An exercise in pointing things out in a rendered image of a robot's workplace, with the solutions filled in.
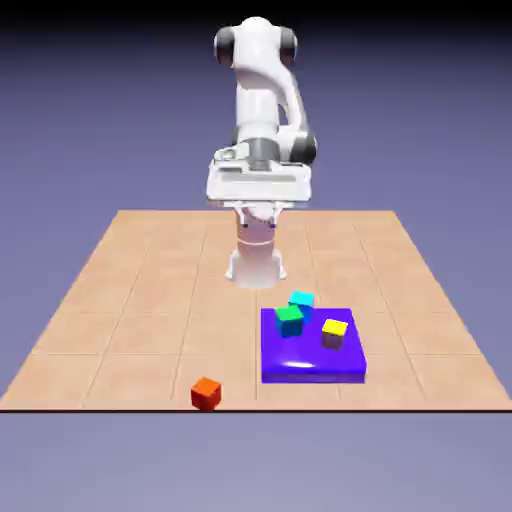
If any large blue box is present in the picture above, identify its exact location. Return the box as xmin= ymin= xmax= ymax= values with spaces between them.
xmin=260 ymin=306 xmax=368 ymax=385

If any small green cube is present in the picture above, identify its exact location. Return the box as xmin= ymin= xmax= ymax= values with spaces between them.
xmin=274 ymin=304 xmax=305 ymax=339

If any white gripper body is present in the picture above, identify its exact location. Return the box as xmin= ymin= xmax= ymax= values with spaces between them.
xmin=205 ymin=158 xmax=313 ymax=211

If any small cyan cube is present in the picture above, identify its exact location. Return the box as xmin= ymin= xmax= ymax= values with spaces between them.
xmin=288 ymin=290 xmax=316 ymax=324

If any small orange cube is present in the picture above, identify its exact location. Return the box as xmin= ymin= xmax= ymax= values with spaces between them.
xmin=190 ymin=376 xmax=223 ymax=412

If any small yellow cube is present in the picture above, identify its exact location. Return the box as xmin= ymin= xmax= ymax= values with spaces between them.
xmin=321 ymin=318 xmax=349 ymax=350

